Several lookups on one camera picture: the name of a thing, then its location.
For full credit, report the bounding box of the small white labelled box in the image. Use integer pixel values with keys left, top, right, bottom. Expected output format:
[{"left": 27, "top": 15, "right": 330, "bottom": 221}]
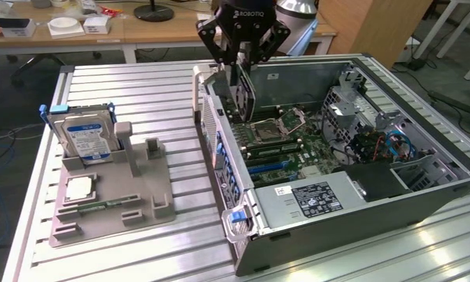
[{"left": 81, "top": 16, "right": 113, "bottom": 35}]

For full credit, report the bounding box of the black power adapter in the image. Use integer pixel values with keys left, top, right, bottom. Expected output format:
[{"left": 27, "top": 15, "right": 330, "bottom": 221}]
[{"left": 406, "top": 58, "right": 428, "bottom": 71}]

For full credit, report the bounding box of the metal socket cover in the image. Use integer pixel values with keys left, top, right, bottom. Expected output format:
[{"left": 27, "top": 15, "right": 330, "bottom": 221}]
[{"left": 277, "top": 106, "right": 312, "bottom": 136}]

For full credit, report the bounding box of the green motherboard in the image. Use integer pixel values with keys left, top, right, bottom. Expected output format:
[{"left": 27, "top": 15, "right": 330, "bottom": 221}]
[{"left": 219, "top": 98, "right": 348, "bottom": 189}]

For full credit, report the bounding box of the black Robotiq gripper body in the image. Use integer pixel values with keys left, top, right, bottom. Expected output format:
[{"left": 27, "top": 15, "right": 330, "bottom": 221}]
[{"left": 213, "top": 0, "right": 279, "bottom": 65}]

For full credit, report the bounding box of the long wooden desk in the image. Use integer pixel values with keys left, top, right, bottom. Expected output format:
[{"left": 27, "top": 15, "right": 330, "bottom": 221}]
[{"left": 0, "top": 0, "right": 338, "bottom": 64}]

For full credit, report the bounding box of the installed green RAM stick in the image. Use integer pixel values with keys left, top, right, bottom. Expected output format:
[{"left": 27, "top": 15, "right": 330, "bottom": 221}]
[{"left": 243, "top": 140, "right": 302, "bottom": 155}]

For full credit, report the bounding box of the grey power supply unit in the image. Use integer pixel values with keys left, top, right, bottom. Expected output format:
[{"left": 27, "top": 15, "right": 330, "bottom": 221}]
[{"left": 253, "top": 171, "right": 369, "bottom": 230}]

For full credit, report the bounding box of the silver CPU chip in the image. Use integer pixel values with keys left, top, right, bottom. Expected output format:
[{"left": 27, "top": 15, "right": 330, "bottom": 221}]
[{"left": 65, "top": 177, "right": 95, "bottom": 200}]

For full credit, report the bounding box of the dark grey open PC case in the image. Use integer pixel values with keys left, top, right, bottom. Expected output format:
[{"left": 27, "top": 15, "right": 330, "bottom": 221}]
[{"left": 192, "top": 55, "right": 470, "bottom": 277}]

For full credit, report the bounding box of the blue data wire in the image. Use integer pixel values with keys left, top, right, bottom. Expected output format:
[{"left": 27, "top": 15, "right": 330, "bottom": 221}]
[{"left": 386, "top": 129, "right": 417, "bottom": 162}]

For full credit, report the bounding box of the black plastic shroud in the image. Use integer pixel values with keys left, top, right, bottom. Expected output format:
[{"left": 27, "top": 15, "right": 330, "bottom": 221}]
[{"left": 342, "top": 163, "right": 412, "bottom": 203}]

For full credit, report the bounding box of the blue case release tab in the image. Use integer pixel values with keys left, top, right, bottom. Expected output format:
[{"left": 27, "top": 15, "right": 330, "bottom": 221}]
[{"left": 227, "top": 205, "right": 247, "bottom": 227}]

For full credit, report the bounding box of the black graphics card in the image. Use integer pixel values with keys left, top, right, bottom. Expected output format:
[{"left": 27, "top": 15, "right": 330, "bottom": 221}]
[{"left": 229, "top": 51, "right": 259, "bottom": 124}]

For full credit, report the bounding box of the black power wire bundle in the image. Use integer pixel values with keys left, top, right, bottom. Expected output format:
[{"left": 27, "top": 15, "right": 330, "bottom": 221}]
[{"left": 350, "top": 133, "right": 380, "bottom": 164}]

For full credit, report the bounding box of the metal disk bay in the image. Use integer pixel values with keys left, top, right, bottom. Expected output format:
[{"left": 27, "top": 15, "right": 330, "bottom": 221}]
[{"left": 389, "top": 152, "right": 460, "bottom": 193}]

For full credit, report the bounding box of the white round container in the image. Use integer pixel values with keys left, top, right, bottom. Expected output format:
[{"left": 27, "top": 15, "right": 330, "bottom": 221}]
[{"left": 47, "top": 16, "right": 87, "bottom": 39}]

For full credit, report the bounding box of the white box with black top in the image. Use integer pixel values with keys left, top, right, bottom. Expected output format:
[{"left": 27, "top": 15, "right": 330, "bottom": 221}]
[{"left": 0, "top": 18, "right": 37, "bottom": 38}]

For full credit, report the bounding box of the CPU socket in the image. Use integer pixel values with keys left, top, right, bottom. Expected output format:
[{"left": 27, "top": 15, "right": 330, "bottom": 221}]
[{"left": 251, "top": 119, "right": 285, "bottom": 143}]

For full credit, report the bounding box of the hard disk in blue caddy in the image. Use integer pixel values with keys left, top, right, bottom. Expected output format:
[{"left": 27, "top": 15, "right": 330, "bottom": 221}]
[{"left": 39, "top": 99, "right": 121, "bottom": 168}]

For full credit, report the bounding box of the loose green RAM stick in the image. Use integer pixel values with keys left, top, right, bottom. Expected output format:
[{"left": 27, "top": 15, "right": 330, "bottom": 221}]
[{"left": 76, "top": 198, "right": 131, "bottom": 214}]

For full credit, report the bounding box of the white floor device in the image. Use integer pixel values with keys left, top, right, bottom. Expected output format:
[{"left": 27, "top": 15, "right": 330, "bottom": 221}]
[{"left": 402, "top": 36, "right": 422, "bottom": 64}]

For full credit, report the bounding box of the black floor stand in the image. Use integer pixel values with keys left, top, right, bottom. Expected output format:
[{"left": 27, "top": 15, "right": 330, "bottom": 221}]
[{"left": 426, "top": 88, "right": 470, "bottom": 120}]

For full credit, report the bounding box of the perforated metal drive cage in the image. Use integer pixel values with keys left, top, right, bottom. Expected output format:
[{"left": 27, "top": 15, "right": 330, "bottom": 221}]
[{"left": 320, "top": 70, "right": 377, "bottom": 153}]

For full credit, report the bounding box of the black chair base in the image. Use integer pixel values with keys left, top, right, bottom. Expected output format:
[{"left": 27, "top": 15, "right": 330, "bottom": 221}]
[{"left": 7, "top": 51, "right": 103, "bottom": 88}]

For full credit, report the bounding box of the white table frame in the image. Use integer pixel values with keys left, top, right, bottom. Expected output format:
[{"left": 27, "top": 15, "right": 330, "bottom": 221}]
[{"left": 413, "top": 0, "right": 470, "bottom": 80}]

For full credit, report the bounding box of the black round lamp base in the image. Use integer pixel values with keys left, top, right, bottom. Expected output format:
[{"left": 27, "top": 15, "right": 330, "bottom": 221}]
[{"left": 132, "top": 0, "right": 176, "bottom": 23}]

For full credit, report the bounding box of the wooden cabinet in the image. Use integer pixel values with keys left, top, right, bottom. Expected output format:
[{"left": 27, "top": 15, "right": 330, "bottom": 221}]
[{"left": 328, "top": 0, "right": 434, "bottom": 70}]

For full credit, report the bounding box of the red wire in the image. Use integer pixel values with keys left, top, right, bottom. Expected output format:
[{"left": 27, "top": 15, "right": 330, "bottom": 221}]
[{"left": 372, "top": 132, "right": 389, "bottom": 162}]

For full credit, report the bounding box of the grey plastic parts rack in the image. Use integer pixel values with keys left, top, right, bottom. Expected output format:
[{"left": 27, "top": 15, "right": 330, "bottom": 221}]
[{"left": 48, "top": 120, "right": 179, "bottom": 248}]

